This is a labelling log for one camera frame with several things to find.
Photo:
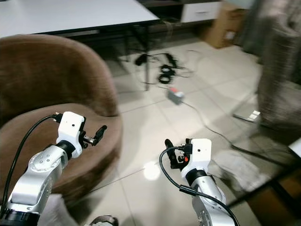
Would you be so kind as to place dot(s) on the grey power strip red switch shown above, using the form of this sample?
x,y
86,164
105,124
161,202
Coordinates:
x,y
175,95

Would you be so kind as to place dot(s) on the black power adapter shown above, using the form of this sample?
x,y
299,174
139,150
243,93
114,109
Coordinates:
x,y
140,59

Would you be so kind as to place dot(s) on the glass table with dark frame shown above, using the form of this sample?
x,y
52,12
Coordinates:
x,y
280,202

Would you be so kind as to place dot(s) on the grey patterned curtain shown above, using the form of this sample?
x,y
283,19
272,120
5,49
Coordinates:
x,y
280,70

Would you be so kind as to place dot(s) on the grey robot foot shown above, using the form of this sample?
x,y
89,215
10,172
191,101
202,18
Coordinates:
x,y
103,221

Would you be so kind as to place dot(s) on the flat grey floor scale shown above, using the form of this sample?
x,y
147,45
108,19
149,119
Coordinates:
x,y
248,115

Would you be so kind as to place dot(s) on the brown cardboard box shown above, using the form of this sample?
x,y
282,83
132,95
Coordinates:
x,y
225,26

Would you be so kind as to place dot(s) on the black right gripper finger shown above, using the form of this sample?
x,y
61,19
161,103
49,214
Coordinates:
x,y
169,147

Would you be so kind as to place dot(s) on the brown round fabric sofa chair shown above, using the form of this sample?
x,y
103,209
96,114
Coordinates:
x,y
42,70

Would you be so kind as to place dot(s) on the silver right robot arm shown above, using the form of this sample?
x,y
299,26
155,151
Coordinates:
x,y
209,197

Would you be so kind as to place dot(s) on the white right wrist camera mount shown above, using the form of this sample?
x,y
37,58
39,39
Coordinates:
x,y
200,153

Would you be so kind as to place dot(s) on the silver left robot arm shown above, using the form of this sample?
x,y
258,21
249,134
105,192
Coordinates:
x,y
35,176

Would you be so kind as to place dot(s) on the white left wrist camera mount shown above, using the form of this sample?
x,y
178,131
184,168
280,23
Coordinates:
x,y
71,126

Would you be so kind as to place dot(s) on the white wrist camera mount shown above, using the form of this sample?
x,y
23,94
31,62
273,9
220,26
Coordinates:
x,y
71,126
200,153

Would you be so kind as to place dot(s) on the white drawer cabinet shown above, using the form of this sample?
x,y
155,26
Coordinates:
x,y
200,12

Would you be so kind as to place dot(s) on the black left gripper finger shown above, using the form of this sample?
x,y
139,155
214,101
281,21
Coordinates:
x,y
102,132

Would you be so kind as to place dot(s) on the white table with black legs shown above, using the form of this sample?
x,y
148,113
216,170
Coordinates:
x,y
70,14

